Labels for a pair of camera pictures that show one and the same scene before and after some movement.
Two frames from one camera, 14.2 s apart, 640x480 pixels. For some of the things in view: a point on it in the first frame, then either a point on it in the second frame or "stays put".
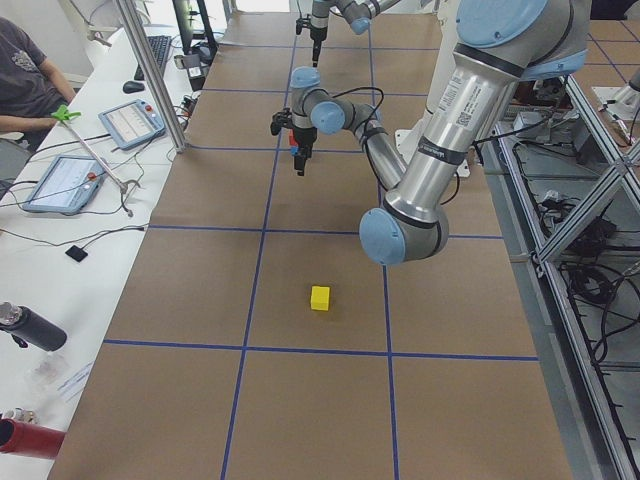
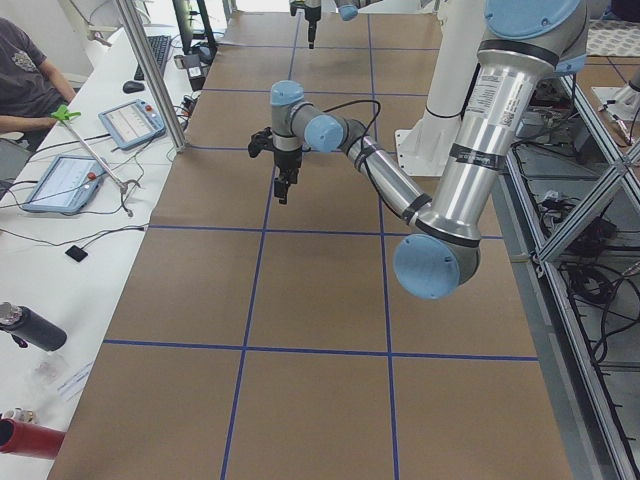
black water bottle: x=29 y=327 stays put
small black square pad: x=76 y=253 stays put
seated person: x=32 y=89 stays put
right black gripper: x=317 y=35 → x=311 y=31
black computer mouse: x=131 y=87 stays put
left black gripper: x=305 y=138 → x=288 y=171
